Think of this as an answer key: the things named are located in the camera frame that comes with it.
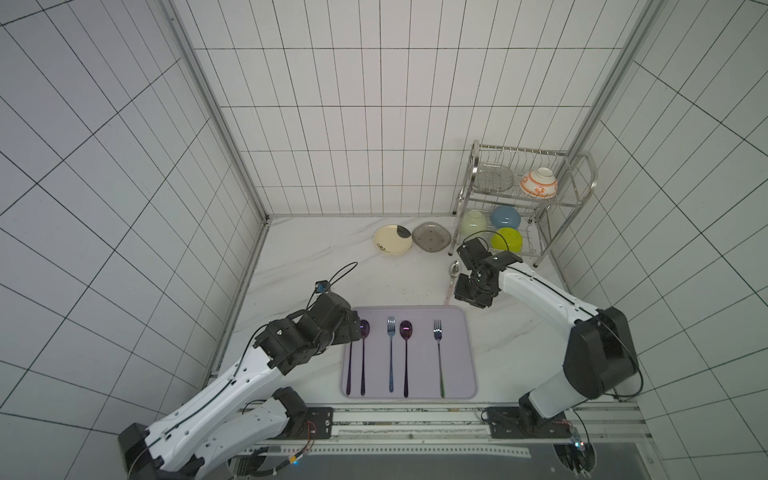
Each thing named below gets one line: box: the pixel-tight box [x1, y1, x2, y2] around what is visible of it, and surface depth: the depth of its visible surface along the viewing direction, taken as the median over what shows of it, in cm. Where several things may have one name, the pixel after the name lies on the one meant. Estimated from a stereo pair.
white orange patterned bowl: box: [520, 167, 559, 199], surface depth 88 cm
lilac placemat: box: [342, 306, 476, 400], surface depth 85 cm
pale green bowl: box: [461, 209, 487, 238], surface depth 108 cm
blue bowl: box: [490, 205, 521, 230], surface depth 112 cm
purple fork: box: [346, 342, 353, 396], surface depth 82 cm
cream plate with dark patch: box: [373, 224, 413, 255], surface depth 115 cm
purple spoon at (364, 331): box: [360, 319, 370, 396], surface depth 85 cm
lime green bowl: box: [491, 227, 523, 253], surface depth 105 cm
